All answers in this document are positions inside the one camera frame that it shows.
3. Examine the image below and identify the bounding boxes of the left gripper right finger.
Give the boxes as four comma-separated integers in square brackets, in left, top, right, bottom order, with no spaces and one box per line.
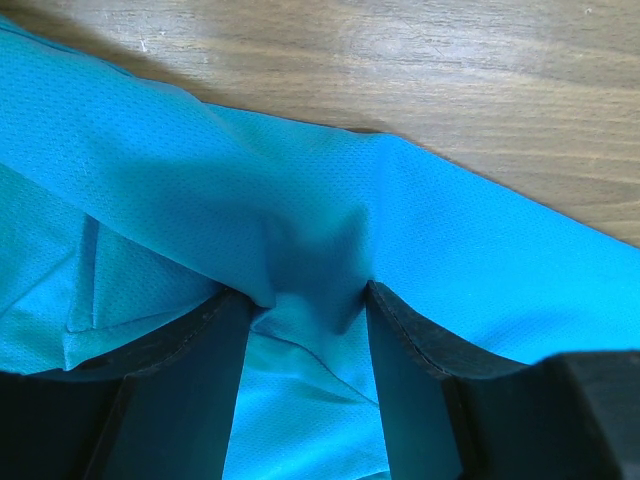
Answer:
[365,281,639,479]

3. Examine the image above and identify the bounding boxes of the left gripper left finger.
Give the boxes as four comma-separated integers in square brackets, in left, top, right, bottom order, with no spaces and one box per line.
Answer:
[1,289,250,479]

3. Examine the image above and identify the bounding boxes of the teal t-shirt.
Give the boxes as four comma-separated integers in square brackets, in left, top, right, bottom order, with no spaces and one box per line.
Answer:
[1,19,639,479]

